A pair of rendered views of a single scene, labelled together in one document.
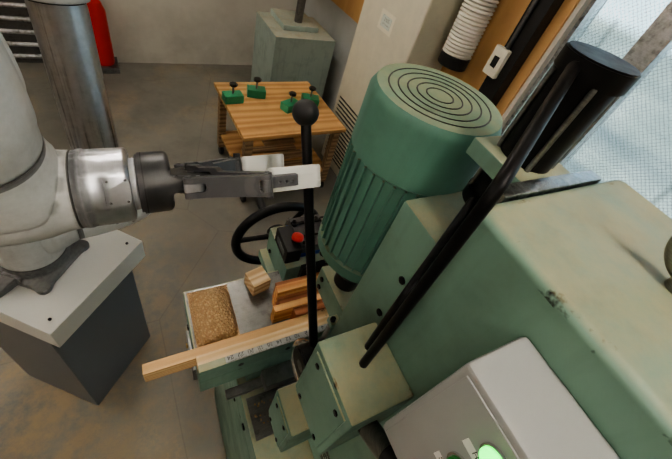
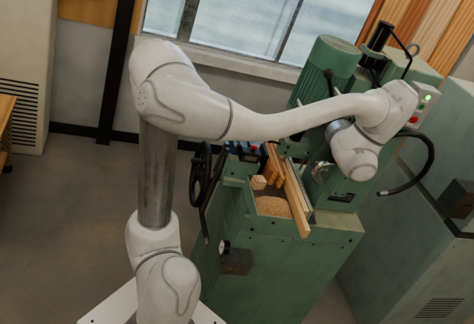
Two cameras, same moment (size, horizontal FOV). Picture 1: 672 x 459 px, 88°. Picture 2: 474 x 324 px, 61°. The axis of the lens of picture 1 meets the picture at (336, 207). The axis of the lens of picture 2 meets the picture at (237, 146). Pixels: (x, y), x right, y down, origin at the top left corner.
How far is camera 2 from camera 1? 143 cm
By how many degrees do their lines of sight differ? 56
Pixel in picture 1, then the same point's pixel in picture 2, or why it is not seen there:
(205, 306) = (276, 202)
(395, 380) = not seen: hidden behind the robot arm
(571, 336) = (419, 74)
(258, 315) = (275, 191)
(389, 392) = not seen: hidden behind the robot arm
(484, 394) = (423, 90)
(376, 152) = (346, 70)
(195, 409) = not seen: outside the picture
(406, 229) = (359, 85)
